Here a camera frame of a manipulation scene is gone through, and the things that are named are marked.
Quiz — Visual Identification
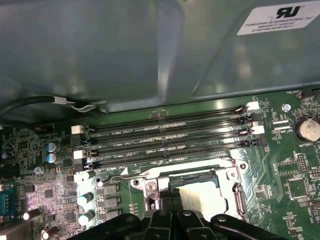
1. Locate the white case sticker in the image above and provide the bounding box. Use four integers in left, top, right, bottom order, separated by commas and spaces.
236, 5, 317, 36

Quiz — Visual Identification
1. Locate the silver coin battery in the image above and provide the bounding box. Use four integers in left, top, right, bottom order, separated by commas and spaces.
294, 116, 320, 144

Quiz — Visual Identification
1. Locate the black audio jack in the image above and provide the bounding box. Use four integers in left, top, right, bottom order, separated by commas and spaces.
0, 163, 21, 180

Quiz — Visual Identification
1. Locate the black case cable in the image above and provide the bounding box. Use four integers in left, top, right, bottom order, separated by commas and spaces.
0, 95, 76, 128

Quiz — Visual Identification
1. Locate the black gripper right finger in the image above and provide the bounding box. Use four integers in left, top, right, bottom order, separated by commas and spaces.
173, 188, 283, 240

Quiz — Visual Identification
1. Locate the CPU socket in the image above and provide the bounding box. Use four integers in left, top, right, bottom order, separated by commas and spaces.
129, 158, 251, 226

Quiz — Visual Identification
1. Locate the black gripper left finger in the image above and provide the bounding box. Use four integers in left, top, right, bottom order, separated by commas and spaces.
71, 188, 174, 240

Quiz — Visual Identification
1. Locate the blue top capacitor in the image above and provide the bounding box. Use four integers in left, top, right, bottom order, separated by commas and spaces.
77, 209, 96, 226
81, 170, 97, 180
46, 141, 61, 154
76, 191, 95, 206
46, 152, 62, 165

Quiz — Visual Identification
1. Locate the metal socket cover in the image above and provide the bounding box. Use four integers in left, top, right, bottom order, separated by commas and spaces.
156, 169, 241, 223

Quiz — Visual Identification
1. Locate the silver CPU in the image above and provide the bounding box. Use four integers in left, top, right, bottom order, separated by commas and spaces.
178, 186, 227, 214

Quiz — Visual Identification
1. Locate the black fan header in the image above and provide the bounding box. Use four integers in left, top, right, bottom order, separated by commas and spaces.
300, 88, 320, 99

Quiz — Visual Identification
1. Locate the black capacitor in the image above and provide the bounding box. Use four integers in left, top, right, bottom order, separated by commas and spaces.
41, 224, 60, 240
22, 208, 41, 221

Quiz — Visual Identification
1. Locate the blue port connector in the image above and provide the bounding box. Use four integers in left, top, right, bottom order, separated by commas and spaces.
0, 187, 19, 219

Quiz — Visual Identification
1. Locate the grey square choke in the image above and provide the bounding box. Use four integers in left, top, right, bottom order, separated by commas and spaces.
103, 196, 120, 208
102, 184, 120, 196
104, 209, 121, 221

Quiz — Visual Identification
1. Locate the black open PC case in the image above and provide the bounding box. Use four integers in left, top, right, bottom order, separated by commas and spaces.
0, 0, 320, 118

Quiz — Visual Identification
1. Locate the wire locking lever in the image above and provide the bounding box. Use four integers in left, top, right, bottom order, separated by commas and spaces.
106, 174, 149, 182

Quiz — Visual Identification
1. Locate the green motherboard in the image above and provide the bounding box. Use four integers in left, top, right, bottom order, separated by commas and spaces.
0, 88, 320, 240

